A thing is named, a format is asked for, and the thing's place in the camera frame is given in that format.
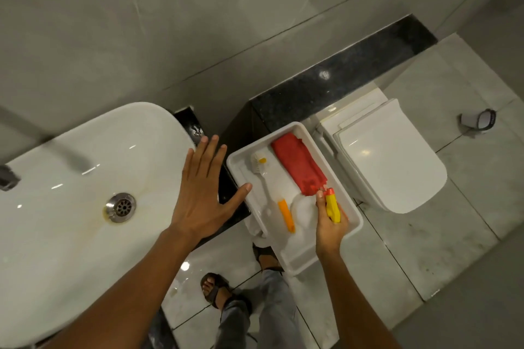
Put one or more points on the grey-blue jeans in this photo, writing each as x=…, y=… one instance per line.
x=278, y=312

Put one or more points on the person's left middle finger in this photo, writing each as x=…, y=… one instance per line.
x=210, y=158

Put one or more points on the person's left thumb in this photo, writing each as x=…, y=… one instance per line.
x=237, y=199

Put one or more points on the red cleaning cloth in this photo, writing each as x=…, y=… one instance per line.
x=299, y=162

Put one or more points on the person's right hand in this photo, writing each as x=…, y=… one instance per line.
x=329, y=236

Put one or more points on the white plastic tray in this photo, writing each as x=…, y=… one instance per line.
x=266, y=197

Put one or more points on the metal sink drain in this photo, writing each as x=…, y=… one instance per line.
x=120, y=207

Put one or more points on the black granite ledge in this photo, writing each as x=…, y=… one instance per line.
x=348, y=70

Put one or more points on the person's left little finger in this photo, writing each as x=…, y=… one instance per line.
x=188, y=166

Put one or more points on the person's right fingers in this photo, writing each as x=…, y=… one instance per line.
x=320, y=205

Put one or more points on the small white black-rimmed object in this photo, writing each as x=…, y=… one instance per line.
x=477, y=119

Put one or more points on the black left sandal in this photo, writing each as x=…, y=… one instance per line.
x=215, y=291

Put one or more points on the yellow trigger spray bottle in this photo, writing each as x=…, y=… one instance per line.
x=332, y=207

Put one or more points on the black sandal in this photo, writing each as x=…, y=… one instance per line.
x=266, y=256
x=215, y=291

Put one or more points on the black right sandal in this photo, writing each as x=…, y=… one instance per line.
x=266, y=256

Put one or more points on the white ceramic sink basin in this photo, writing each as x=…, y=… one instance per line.
x=61, y=238

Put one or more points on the white toilet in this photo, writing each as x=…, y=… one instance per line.
x=389, y=156

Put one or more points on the person's left hand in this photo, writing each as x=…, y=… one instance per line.
x=200, y=201

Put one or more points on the person's right forearm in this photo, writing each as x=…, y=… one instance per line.
x=352, y=303

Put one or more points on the black granite sink counter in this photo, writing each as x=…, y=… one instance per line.
x=229, y=193

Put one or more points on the chrome faucet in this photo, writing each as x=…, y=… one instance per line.
x=8, y=177

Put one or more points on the person's left forearm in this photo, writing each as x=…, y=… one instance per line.
x=131, y=291

